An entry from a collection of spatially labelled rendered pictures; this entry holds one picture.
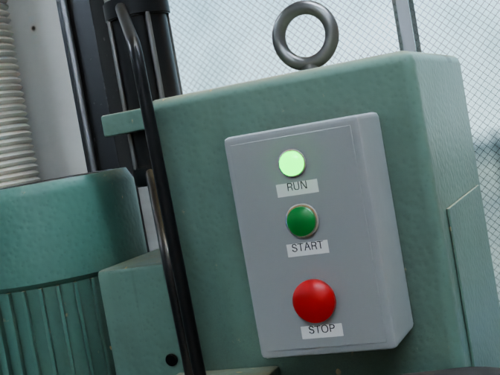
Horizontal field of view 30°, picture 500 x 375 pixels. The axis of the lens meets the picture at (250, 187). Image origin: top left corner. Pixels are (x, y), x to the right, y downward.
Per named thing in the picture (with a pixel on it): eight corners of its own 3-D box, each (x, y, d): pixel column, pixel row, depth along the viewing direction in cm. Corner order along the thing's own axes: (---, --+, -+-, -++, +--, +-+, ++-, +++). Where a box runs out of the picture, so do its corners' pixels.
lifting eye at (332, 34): (283, 82, 82) (270, 9, 82) (347, 69, 80) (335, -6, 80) (276, 82, 81) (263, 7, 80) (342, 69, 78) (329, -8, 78)
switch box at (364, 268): (288, 338, 72) (252, 133, 71) (415, 327, 68) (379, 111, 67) (260, 361, 66) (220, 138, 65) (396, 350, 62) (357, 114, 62)
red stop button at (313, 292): (299, 322, 65) (292, 280, 65) (341, 318, 64) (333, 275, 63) (295, 326, 64) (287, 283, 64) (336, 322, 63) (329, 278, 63)
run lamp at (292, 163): (281, 179, 64) (277, 150, 64) (309, 175, 63) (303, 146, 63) (278, 180, 63) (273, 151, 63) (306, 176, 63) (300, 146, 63)
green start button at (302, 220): (289, 239, 64) (283, 205, 64) (322, 235, 63) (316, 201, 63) (286, 241, 64) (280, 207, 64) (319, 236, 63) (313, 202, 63)
